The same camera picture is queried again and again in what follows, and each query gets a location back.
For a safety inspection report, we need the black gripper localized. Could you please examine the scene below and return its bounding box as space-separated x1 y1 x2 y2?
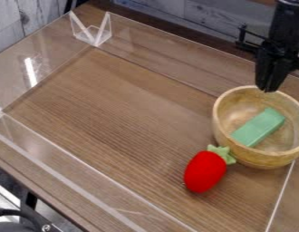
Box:
236 24 299 92

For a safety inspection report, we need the green rectangular block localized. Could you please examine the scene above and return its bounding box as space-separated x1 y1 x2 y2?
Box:
231 108 286 147

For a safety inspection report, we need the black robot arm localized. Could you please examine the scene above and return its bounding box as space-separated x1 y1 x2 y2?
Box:
236 0 299 92

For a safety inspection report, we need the light wooden bowl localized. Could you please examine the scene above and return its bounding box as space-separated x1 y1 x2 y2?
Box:
212 86 299 169

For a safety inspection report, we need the red plush strawberry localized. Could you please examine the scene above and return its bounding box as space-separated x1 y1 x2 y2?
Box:
184 144 236 193

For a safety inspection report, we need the clear acrylic corner bracket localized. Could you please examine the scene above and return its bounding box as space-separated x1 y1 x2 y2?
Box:
69 12 112 47

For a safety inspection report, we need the clear acrylic tray wall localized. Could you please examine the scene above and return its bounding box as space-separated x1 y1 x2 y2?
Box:
0 5 299 232

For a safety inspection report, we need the black table clamp mount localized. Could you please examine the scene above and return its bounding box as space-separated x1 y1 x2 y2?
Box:
0 192 63 232

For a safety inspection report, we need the black cable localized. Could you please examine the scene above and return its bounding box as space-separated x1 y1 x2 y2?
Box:
0 208 40 232

